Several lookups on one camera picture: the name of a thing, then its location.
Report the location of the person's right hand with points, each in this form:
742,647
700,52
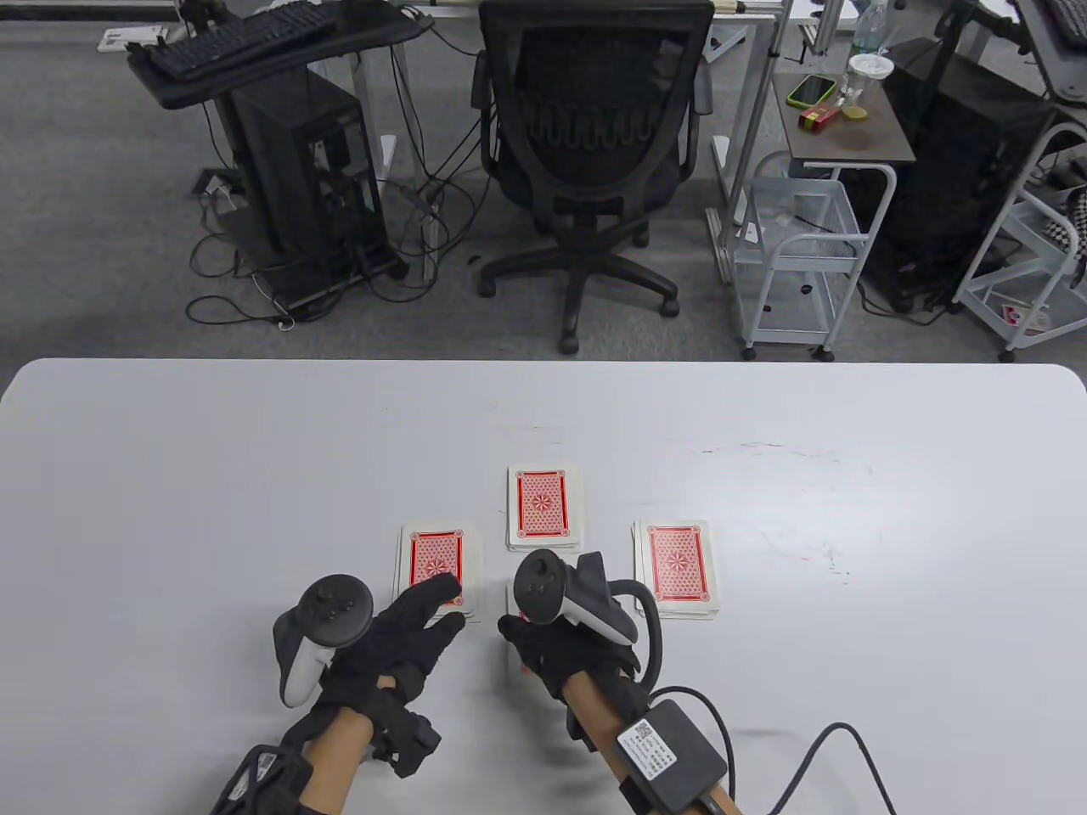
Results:
569,658

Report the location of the person's left hand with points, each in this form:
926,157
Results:
391,654

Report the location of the pile of dealt red-backed cards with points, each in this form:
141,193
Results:
437,552
679,560
543,509
512,598

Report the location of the black left forearm sensor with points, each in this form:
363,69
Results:
259,777

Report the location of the person's right forearm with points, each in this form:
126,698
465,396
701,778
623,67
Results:
594,713

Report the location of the person's left forearm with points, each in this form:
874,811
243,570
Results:
335,764

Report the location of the red white card pack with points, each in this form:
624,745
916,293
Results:
1023,318

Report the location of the black white right hand controller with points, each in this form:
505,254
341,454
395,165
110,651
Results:
539,586

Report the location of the white left hand controller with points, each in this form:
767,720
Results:
297,671

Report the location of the black wrist sensor box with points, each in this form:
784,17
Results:
671,751

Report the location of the black stand base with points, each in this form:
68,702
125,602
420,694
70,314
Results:
340,284

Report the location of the black mesh office chair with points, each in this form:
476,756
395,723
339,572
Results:
594,212

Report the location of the white metal cart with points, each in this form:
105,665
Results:
819,266
989,318

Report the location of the black computer tower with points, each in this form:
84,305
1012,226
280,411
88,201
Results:
297,161
951,170

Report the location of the white desk leg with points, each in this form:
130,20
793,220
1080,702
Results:
365,110

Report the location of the small red box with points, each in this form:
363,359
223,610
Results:
817,119

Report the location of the brown side table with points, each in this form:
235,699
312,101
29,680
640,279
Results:
883,140

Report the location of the green-edged smartphone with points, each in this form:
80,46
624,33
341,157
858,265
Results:
811,89

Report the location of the black keyboard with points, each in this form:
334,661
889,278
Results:
1070,21
238,38

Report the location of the clear lidded jar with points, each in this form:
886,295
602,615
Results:
866,85

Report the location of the black white checkered board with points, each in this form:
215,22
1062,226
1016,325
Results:
1072,225

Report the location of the white flat plate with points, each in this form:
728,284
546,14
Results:
132,38

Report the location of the clear plastic water bottle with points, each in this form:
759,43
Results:
870,30

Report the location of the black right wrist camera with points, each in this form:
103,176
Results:
582,734

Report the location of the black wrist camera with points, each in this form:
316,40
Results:
412,743
582,734

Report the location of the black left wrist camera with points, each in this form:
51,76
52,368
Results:
412,743

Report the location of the aluminium frame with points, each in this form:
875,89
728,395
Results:
758,110

